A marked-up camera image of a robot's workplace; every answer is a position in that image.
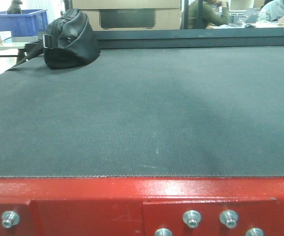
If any black shoulder bag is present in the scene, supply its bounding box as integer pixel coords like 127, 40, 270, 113
9, 8, 101, 71

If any dark conveyor belt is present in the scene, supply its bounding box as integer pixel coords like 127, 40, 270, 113
0, 47, 284, 177

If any cardboard box with black panel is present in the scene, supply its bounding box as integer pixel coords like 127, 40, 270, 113
72, 0, 181, 31

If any silver bolt upper middle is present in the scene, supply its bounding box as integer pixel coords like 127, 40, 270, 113
182, 210, 201, 229

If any silver bolt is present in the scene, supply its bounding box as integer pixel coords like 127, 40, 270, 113
182, 210, 201, 229
154, 228, 173, 236
219, 210, 239, 229
245, 228, 265, 236
1, 211, 20, 229

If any silver bolt lower middle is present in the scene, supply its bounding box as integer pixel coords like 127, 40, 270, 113
154, 228, 173, 236

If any person in olive sweater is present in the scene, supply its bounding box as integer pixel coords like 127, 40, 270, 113
181, 0, 228, 29

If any silver bolt upper right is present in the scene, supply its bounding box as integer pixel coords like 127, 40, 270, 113
219, 210, 239, 229

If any folding side table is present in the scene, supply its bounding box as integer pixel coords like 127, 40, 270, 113
0, 36, 38, 61

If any blue crate on table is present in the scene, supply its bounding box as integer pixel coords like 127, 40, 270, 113
0, 9, 48, 37

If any silver bolt lower right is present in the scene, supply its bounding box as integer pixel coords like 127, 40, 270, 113
245, 228, 265, 236

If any silver bolt far left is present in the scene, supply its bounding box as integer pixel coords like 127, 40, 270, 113
1, 211, 20, 229

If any dark object in blue crate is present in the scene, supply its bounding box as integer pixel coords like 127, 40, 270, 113
6, 0, 23, 14

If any person in grey hoodie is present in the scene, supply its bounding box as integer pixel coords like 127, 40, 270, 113
257, 0, 284, 23

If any red conveyor frame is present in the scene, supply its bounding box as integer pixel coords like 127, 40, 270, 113
0, 177, 284, 236

